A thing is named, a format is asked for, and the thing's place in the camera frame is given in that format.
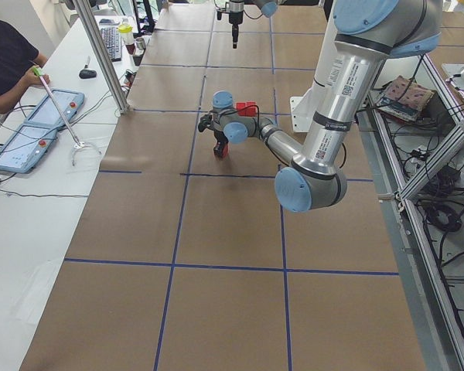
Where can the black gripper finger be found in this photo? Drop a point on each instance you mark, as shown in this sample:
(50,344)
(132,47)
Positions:
(233,32)
(225,151)
(216,148)
(236,35)

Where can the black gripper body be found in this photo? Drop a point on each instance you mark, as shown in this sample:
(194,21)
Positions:
(234,17)
(219,137)

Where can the red block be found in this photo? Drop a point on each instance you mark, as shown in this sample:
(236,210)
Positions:
(241,108)
(220,155)

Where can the red block carried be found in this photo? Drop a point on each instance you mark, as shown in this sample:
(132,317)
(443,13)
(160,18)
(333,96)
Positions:
(251,109)

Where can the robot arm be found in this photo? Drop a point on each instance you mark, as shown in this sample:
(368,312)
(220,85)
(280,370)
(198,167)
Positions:
(267,8)
(367,33)

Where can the metal cup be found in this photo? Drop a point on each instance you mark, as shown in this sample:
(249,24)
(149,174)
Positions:
(140,46)

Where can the yellow lid bottle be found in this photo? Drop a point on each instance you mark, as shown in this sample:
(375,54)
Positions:
(125,30)

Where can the black keyboard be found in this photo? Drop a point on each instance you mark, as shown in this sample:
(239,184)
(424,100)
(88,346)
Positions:
(112,42)

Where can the black computer mouse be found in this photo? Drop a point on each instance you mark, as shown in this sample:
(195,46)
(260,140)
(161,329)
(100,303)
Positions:
(86,74)

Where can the stack of books and cloth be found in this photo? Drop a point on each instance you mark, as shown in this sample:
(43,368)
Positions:
(404,99)

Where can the lower teach pendant tablet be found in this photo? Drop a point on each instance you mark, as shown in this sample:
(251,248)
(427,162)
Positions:
(22,152)

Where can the reacher grabber stick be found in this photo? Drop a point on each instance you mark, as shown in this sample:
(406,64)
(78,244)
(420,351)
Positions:
(78,144)

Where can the person in black shirt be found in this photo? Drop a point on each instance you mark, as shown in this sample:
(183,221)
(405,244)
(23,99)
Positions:
(17,58)

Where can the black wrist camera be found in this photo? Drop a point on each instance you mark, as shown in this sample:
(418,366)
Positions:
(207,122)

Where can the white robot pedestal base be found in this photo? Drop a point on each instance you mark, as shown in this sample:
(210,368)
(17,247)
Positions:
(304,107)

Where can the aluminium frame post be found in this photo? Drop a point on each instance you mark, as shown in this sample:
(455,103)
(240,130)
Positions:
(86,16)

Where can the aluminium frame rail right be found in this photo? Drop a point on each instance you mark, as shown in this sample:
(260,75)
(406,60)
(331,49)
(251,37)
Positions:
(419,170)

